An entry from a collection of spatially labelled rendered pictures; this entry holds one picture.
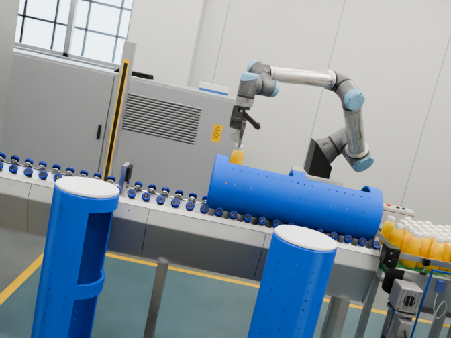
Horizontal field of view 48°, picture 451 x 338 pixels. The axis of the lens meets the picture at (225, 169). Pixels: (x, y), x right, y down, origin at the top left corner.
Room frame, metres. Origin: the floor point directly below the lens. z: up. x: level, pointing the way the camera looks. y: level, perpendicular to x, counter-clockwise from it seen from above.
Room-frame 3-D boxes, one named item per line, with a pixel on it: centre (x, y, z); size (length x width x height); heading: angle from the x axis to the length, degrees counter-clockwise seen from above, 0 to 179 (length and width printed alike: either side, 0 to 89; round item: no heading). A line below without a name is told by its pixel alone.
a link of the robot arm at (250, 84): (2.57, -0.02, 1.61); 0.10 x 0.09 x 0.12; 124
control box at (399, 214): (2.90, -1.03, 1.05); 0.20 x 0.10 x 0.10; 92
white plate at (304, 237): (2.12, -0.41, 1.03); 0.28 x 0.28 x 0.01
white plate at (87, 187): (2.16, 0.58, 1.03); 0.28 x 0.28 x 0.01
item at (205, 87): (4.34, 0.25, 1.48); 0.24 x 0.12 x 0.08; 100
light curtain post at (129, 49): (2.87, 0.67, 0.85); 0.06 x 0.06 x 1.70; 2
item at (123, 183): (2.55, 0.50, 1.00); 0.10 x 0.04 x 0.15; 2
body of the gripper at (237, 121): (2.57, -0.01, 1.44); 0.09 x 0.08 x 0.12; 92
